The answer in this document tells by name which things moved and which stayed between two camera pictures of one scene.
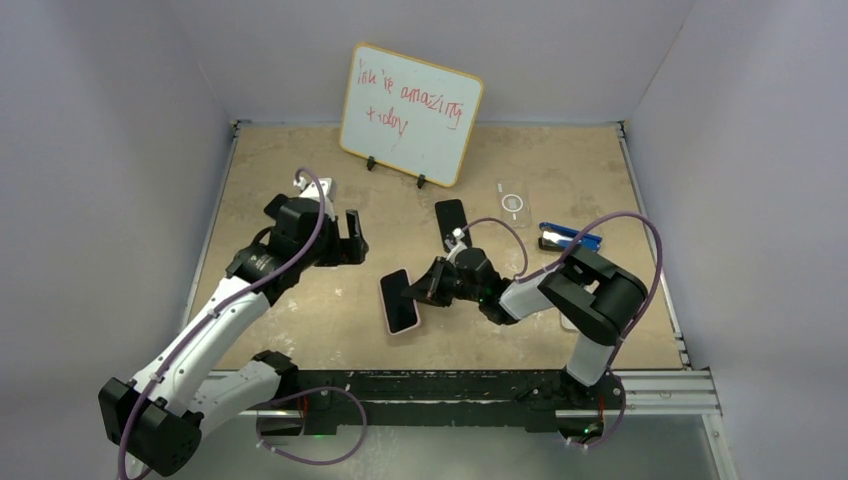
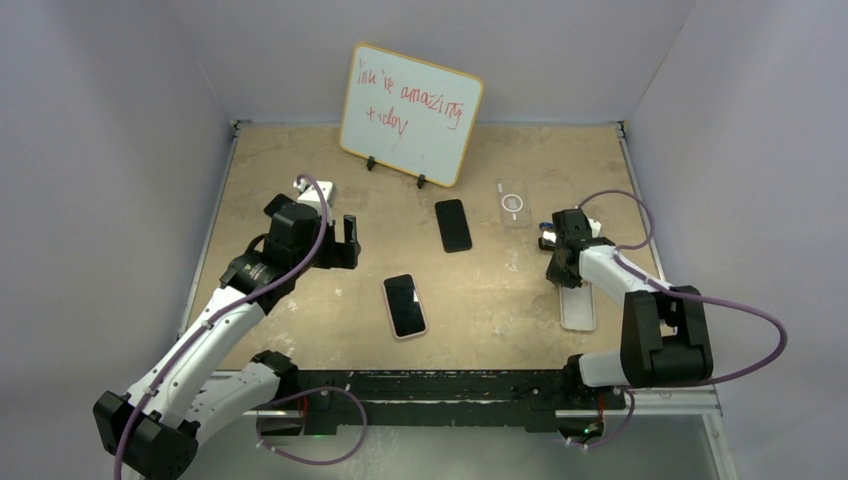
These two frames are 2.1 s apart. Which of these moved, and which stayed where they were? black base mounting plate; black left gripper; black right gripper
Moved: black right gripper
Stayed: black left gripper; black base mounting plate
